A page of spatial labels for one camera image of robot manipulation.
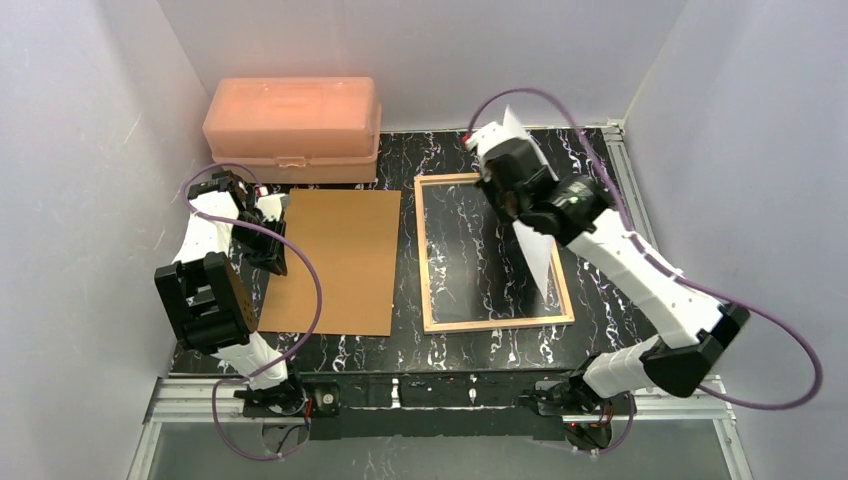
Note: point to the aluminium rail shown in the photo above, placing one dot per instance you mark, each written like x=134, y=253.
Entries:
x=646, y=238
x=186, y=399

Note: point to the aluminium front rail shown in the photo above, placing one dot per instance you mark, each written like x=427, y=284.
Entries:
x=186, y=399

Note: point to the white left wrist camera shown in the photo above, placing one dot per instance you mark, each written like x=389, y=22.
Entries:
x=271, y=205

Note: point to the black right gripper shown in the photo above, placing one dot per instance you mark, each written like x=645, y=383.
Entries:
x=501, y=196

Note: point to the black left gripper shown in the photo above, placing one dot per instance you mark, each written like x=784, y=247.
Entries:
x=266, y=244

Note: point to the pink plastic storage box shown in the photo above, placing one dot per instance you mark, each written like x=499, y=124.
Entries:
x=297, y=130

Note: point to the white-backed printed photo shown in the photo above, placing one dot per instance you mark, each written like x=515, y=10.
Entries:
x=536, y=247

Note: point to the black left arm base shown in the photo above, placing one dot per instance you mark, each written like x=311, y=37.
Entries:
x=293, y=398

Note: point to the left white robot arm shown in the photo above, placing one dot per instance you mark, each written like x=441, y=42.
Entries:
x=206, y=301

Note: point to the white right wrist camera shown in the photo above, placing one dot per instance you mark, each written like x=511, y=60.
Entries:
x=491, y=135

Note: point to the light wooden picture frame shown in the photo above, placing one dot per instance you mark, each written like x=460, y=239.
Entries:
x=473, y=274

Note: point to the brown cardboard backing board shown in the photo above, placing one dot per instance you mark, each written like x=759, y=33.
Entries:
x=351, y=239

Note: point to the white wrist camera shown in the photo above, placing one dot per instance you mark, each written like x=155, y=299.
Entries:
x=491, y=135
x=271, y=205

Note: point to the aluminium right side rail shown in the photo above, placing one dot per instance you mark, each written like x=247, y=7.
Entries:
x=646, y=238

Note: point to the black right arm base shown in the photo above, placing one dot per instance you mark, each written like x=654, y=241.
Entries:
x=560, y=398

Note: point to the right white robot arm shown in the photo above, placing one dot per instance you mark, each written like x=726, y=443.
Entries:
x=583, y=210

